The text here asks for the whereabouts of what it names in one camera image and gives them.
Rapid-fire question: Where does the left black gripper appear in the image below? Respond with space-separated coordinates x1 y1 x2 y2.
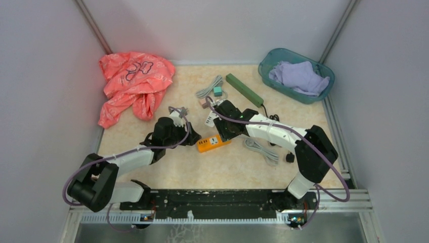
164 120 201 148

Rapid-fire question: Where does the orange power strip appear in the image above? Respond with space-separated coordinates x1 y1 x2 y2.
196 135 231 153

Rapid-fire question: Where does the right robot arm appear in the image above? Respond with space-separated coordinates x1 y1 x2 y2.
211 100 338 209

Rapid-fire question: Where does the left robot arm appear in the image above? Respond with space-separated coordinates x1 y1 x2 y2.
62 117 202 212

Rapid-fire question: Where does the teal plug adapter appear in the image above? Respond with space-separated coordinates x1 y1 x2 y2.
212 86 223 97

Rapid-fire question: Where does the white power strip with USB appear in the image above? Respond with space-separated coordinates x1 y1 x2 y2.
205 111 219 127

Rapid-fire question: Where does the green power strip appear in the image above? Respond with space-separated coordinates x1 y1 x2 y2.
226 73 264 108

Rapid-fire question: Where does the pink patterned cloth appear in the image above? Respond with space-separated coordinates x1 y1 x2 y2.
98 52 176 129

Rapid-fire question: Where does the teal plastic basket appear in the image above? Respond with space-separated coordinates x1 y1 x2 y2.
258 48 335 104

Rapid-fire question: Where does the lavender cloth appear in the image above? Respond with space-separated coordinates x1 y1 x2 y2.
269 61 330 96

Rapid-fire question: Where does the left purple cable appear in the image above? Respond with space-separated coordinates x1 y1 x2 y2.
62 106 192 233

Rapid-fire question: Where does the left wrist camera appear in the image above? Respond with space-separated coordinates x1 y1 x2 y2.
168 110 186 127

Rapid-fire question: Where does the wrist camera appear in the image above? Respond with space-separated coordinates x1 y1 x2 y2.
210 99 225 107
168 110 186 127

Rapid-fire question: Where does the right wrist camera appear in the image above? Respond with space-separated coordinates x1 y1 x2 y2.
210 99 225 107

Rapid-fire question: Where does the grey coiled cable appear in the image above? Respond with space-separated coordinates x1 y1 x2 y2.
195 75 224 99

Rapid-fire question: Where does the grey cable behind green strip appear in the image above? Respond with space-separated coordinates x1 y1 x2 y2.
242 137 279 167

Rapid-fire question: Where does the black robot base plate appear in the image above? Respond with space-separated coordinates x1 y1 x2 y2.
119 189 317 220

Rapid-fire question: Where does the aluminium front rail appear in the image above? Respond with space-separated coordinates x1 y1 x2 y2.
72 189 373 225

